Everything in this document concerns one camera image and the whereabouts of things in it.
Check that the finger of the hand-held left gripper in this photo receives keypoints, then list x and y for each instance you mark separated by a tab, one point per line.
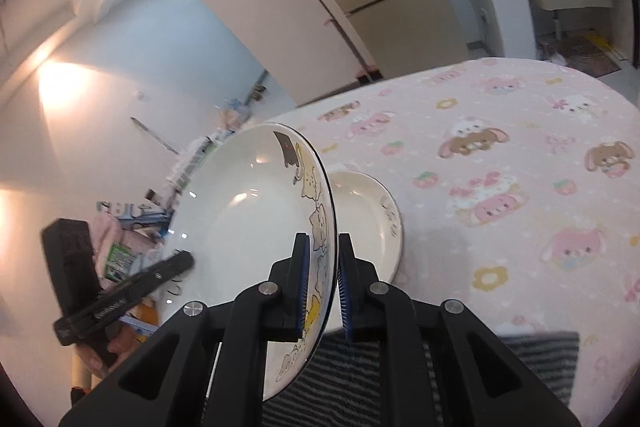
165	269

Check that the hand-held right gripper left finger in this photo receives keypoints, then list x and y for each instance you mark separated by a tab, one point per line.
301	287

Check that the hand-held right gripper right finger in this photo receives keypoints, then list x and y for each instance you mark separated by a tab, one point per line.
345	292

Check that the small white plate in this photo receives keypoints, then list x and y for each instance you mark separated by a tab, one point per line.
365	222

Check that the large white cartoon plate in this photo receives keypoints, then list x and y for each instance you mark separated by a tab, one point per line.
240	217

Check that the person's left hand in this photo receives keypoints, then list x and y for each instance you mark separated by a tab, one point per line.
112	349

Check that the stack of boxes and books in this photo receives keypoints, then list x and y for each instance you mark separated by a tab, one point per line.
130	222

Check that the metal rod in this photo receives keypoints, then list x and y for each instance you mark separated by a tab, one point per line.
155	135

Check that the pink plastic bags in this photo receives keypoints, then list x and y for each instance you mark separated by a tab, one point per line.
232	117

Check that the pink cartoon printed tablecloth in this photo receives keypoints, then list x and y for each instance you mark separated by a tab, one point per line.
500	207

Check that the grey striped cloth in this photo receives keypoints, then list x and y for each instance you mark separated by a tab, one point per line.
525	357

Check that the brown floor mat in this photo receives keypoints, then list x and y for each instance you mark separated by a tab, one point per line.
585	54

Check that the yellow floor item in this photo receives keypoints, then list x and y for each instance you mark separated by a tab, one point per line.
607	46

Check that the wall hook rack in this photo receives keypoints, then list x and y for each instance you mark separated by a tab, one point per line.
258	91

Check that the white wall outlet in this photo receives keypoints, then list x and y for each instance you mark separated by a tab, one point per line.
483	20

